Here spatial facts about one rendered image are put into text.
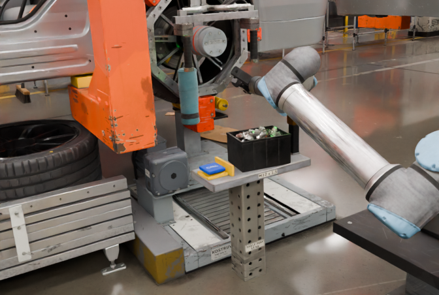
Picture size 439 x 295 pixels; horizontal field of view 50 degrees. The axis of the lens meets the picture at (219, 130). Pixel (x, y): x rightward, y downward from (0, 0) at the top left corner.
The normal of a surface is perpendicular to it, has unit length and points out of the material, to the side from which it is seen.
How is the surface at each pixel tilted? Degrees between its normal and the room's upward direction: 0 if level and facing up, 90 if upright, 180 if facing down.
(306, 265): 0
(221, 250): 90
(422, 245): 0
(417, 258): 0
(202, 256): 90
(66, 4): 90
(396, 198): 56
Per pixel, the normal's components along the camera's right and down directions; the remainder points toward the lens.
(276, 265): -0.04, -0.96
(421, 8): -0.65, 0.54
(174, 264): 0.50, 0.22
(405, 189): -0.39, -0.48
